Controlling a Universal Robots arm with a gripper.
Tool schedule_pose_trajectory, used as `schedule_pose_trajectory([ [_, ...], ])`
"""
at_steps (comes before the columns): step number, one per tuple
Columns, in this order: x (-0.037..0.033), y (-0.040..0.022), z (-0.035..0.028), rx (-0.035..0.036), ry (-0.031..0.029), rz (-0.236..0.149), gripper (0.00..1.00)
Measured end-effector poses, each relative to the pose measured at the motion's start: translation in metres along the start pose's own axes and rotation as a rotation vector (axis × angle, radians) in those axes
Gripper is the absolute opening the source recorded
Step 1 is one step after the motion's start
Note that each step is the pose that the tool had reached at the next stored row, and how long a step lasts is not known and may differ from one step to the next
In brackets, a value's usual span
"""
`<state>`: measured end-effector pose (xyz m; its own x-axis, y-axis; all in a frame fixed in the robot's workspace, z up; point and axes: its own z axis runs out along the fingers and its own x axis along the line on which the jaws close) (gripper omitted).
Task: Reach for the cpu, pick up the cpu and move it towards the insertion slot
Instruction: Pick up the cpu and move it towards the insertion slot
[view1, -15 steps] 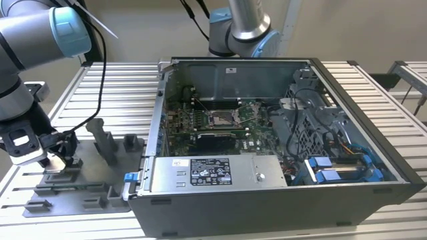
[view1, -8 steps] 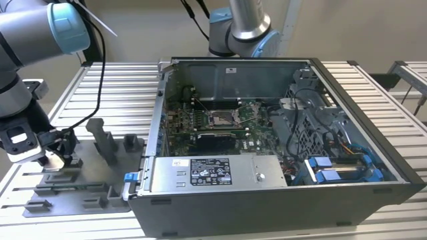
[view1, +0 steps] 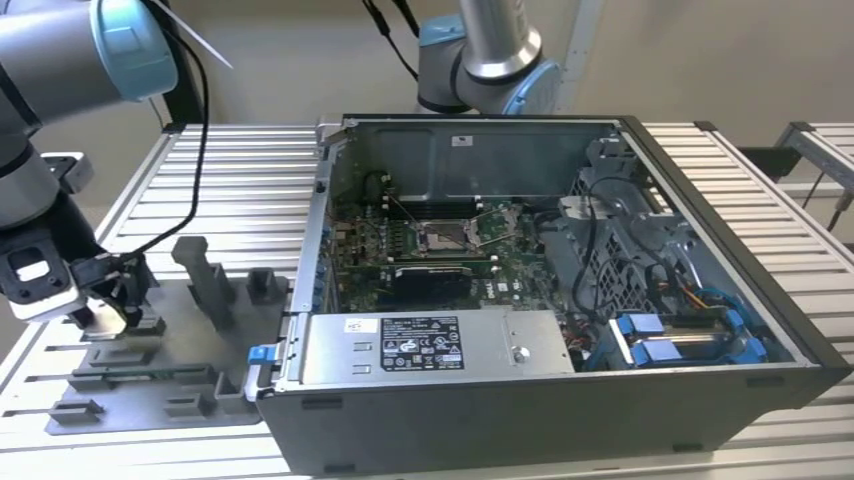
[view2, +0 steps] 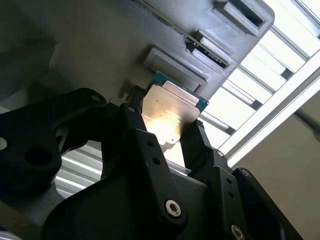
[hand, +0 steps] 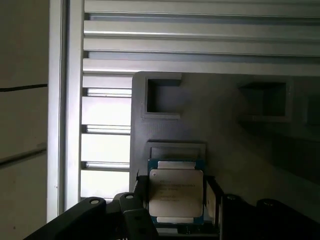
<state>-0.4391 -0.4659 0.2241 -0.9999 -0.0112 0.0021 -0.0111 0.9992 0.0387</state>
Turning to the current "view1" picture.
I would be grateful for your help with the grey camera bracket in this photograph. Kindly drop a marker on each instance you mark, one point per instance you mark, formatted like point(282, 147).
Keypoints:
point(70, 170)

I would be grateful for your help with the white zip tie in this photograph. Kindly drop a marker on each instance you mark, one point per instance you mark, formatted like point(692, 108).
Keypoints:
point(194, 35)

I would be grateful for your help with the CPU socket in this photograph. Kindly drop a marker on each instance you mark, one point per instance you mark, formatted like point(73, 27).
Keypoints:
point(446, 237)

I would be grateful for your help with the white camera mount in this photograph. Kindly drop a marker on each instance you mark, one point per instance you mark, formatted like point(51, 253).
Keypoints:
point(47, 300)

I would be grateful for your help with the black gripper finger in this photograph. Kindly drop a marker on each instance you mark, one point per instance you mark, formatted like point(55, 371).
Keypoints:
point(143, 295)
point(82, 319)

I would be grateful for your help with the aluminium profile beam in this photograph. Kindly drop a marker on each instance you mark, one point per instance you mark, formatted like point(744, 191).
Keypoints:
point(821, 150)

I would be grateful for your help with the perforated metal disk cage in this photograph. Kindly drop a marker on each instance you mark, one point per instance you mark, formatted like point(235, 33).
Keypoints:
point(628, 270)

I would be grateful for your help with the black RAM slot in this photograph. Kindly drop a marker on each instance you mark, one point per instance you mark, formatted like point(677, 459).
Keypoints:
point(441, 258)
point(434, 201)
point(441, 262)
point(434, 197)
point(441, 255)
point(434, 205)
point(434, 209)

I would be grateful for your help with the white case sticker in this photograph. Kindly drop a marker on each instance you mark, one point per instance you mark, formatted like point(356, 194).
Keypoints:
point(464, 141)

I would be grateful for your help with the green RAM stick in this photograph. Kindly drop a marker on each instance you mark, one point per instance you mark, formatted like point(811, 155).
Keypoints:
point(141, 372)

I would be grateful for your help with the silver square CPU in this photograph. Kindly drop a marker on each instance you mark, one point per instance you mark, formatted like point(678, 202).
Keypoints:
point(107, 317)

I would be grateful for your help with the blue case latch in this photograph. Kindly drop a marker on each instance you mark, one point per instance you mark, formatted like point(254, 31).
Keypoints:
point(261, 355)

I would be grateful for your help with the silver power supply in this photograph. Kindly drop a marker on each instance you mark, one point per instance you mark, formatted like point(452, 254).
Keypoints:
point(334, 350)

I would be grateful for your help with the grey parts rack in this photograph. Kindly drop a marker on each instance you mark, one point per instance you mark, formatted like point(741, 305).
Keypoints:
point(167, 405)

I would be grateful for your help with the blue disk carrier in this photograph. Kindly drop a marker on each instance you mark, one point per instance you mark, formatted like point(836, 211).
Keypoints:
point(656, 352)
point(641, 322)

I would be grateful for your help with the green motherboard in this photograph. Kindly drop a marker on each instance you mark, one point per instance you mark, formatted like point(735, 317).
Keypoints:
point(514, 270)

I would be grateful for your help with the silver metal bracket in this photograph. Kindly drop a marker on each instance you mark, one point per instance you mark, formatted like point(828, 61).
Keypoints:
point(584, 207)

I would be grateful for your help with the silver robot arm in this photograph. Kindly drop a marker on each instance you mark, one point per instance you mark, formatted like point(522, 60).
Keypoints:
point(61, 65)

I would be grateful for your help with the black power supply label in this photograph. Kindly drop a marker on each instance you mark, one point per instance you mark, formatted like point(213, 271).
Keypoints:
point(421, 345)

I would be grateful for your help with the black PC case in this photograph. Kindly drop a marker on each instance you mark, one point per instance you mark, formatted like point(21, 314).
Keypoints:
point(534, 430)

